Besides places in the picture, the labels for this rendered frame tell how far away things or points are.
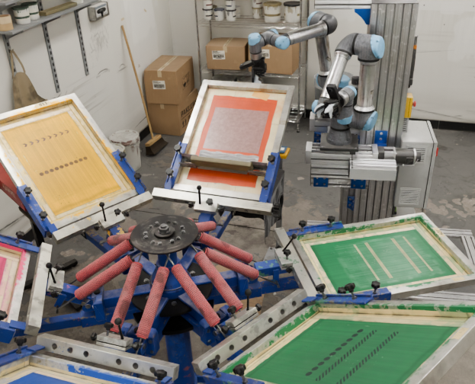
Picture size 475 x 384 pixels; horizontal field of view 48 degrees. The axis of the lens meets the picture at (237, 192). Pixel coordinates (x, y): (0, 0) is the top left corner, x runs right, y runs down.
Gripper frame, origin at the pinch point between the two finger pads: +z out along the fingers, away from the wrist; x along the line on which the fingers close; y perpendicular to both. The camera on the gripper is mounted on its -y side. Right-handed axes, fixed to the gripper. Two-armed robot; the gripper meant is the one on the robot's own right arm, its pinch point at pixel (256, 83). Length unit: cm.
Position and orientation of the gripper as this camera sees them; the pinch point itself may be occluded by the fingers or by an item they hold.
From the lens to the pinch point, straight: 354.5
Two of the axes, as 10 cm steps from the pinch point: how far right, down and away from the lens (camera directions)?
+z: 1.2, 6.8, 7.2
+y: 9.5, 1.3, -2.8
